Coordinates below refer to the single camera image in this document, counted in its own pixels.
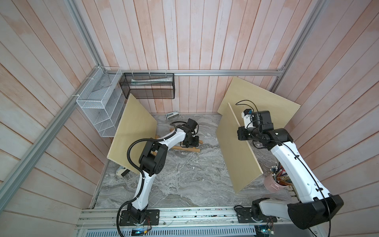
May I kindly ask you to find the plywood board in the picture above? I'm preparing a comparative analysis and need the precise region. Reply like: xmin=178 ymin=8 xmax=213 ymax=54
xmin=217 ymin=77 xmax=301 ymax=129
xmin=216 ymin=104 xmax=263 ymax=194
xmin=107 ymin=94 xmax=157 ymax=174

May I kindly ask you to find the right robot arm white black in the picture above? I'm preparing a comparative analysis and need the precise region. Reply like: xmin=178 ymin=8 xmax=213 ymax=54
xmin=237 ymin=109 xmax=344 ymax=230

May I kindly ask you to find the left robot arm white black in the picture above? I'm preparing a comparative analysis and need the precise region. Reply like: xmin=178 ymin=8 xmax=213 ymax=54
xmin=125 ymin=118 xmax=199 ymax=223

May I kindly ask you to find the pink cup of pencils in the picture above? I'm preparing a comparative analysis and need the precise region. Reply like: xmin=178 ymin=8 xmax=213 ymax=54
xmin=264 ymin=163 xmax=293 ymax=193

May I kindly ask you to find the white mesh tiered shelf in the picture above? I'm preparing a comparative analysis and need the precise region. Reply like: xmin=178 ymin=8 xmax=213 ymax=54
xmin=77 ymin=67 xmax=125 ymax=138

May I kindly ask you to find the black corrugated cable conduit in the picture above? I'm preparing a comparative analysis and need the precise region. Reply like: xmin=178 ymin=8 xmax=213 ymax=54
xmin=116 ymin=120 xmax=187 ymax=237

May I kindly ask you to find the black mesh wire basket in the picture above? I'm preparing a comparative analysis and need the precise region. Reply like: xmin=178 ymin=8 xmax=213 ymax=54
xmin=119 ymin=72 xmax=175 ymax=99

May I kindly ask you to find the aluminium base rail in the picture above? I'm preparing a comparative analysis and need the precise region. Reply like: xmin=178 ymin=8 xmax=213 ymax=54
xmin=74 ymin=206 xmax=327 ymax=237

